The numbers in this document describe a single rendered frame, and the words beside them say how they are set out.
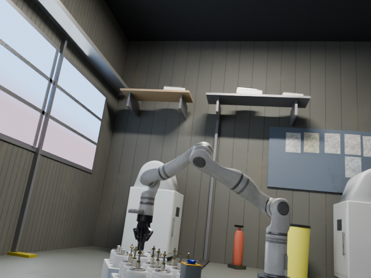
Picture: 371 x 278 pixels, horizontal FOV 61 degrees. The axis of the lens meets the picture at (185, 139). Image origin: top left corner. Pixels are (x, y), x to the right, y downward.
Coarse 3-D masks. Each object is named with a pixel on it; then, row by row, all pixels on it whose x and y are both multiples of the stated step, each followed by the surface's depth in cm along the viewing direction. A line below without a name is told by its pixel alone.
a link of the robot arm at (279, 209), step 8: (272, 200) 141; (280, 200) 138; (272, 208) 137; (280, 208) 137; (288, 208) 138; (272, 216) 136; (280, 216) 136; (288, 216) 138; (272, 224) 136; (280, 224) 135; (288, 224) 137; (272, 232) 136; (280, 232) 135
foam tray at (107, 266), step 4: (104, 260) 212; (108, 260) 211; (104, 264) 208; (108, 264) 195; (104, 268) 203; (108, 268) 183; (112, 268) 183; (116, 268) 184; (104, 272) 198; (108, 272) 181; (112, 272) 182; (116, 272) 183; (104, 276) 194; (108, 276) 181
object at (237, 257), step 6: (240, 228) 414; (240, 234) 408; (234, 240) 410; (240, 240) 406; (234, 246) 407; (240, 246) 404; (234, 252) 405; (240, 252) 403; (234, 258) 402; (240, 258) 401; (228, 264) 405; (234, 264) 400; (240, 264) 399
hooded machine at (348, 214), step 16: (368, 176) 367; (352, 192) 371; (368, 192) 362; (336, 208) 398; (352, 208) 357; (368, 208) 354; (336, 224) 393; (352, 224) 352; (368, 224) 350; (336, 240) 388; (352, 240) 348; (368, 240) 345; (336, 256) 384; (352, 256) 344; (368, 256) 341; (336, 272) 382; (352, 272) 340; (368, 272) 337
